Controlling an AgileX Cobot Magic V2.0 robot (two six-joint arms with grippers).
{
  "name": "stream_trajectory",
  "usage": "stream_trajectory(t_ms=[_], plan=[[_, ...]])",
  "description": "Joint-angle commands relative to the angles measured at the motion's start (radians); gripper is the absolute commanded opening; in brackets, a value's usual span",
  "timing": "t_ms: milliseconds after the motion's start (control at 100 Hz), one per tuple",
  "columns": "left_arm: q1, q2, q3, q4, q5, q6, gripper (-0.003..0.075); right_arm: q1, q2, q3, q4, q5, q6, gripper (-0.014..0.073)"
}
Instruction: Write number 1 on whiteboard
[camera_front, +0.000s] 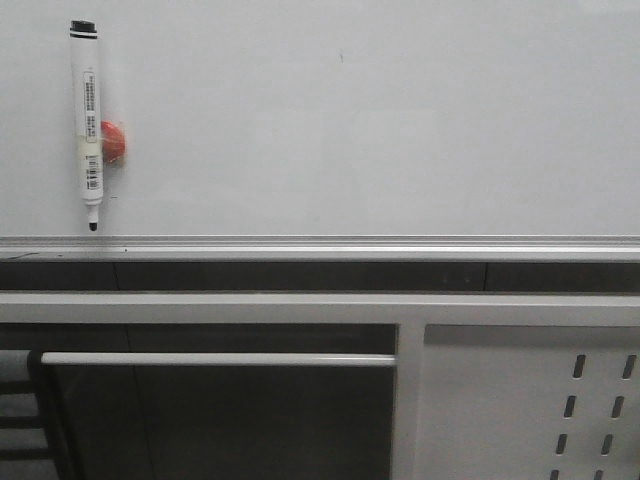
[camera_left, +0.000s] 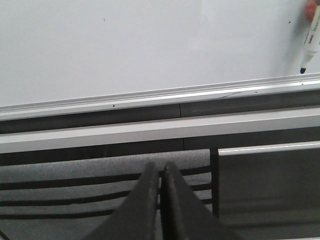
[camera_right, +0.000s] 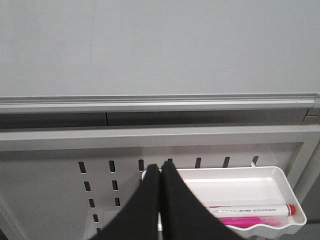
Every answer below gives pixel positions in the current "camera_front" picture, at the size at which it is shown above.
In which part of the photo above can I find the white whiteboard marker pen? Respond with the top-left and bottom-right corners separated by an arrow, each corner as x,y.
69,20 -> 104,232

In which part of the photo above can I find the red round magnet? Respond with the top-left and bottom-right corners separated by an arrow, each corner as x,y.
101,121 -> 127,166

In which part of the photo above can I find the large white whiteboard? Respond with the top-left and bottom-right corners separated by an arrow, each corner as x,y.
1,1 -> 639,262

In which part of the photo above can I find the white perforated metal panel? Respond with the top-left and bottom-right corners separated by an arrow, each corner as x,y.
415,325 -> 639,479

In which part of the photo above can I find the white metal whiteboard stand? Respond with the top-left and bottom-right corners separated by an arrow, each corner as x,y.
1,293 -> 639,479

